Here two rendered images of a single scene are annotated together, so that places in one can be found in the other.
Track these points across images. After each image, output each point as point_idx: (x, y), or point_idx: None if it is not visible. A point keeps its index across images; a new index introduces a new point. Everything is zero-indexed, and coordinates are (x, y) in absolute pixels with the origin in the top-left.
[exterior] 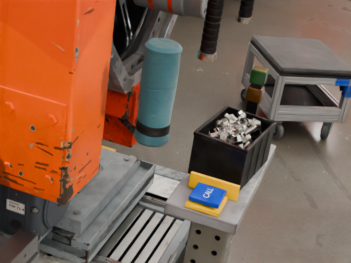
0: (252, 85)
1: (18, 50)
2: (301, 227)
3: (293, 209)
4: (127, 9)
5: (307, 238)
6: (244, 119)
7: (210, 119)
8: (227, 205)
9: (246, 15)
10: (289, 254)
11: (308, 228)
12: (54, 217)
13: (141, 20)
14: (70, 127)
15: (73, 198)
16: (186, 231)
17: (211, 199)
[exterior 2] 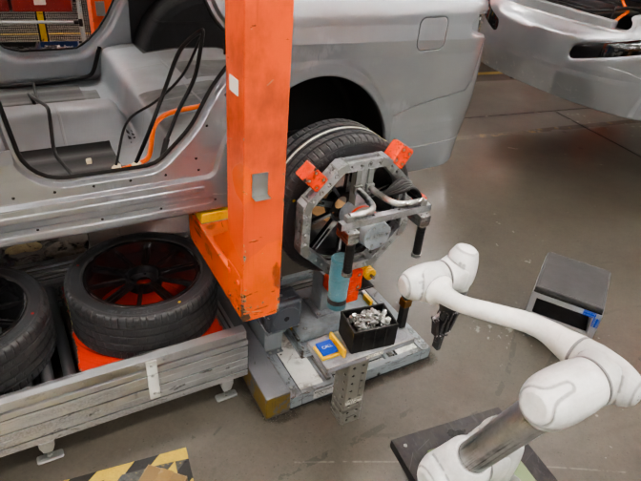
0: (402, 296)
1: (232, 247)
2: (469, 402)
3: (479, 388)
4: None
5: (465, 409)
6: (378, 315)
7: (360, 307)
8: (336, 358)
9: (414, 253)
10: (440, 412)
11: (474, 405)
12: (281, 325)
13: None
14: (243, 288)
15: (311, 320)
16: (376, 366)
17: (323, 350)
